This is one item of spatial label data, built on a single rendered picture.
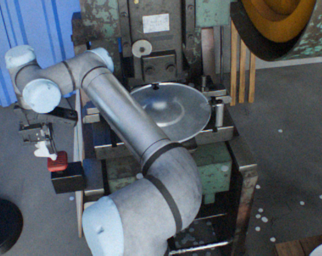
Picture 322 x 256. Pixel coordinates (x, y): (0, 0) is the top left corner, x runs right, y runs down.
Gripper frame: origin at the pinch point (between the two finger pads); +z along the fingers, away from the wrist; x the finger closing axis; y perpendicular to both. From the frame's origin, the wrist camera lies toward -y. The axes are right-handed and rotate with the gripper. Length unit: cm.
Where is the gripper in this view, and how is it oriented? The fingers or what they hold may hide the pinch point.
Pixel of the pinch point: (55, 155)
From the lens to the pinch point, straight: 120.8
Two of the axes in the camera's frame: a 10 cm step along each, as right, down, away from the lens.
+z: 0.4, 7.5, 6.5
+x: 1.8, 6.4, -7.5
